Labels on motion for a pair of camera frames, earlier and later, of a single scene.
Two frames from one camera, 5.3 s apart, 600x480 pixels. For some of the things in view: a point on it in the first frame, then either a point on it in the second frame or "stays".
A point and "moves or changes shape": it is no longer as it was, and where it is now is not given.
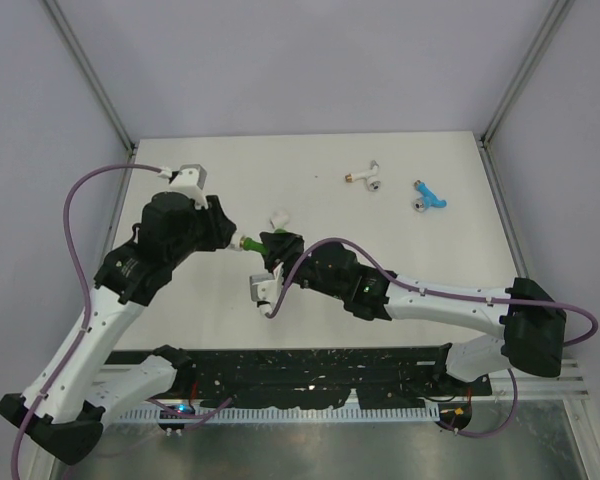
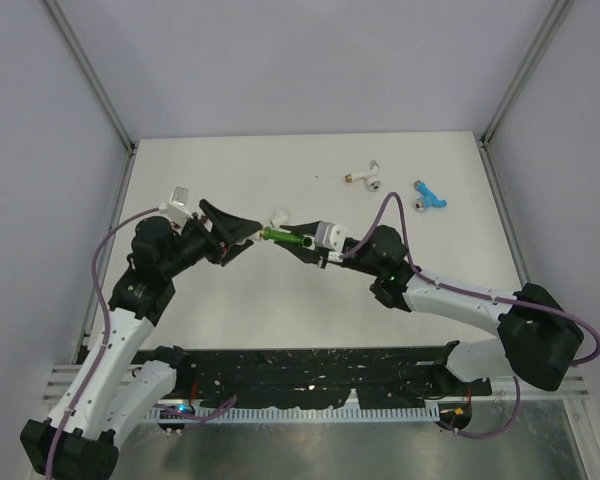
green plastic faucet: (250, 244) moves or changes shape
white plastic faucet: (373, 183) stays
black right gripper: (282, 247) to (306, 254)
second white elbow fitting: (279, 219) stays
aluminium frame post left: (87, 66) stays
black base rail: (306, 377) stays
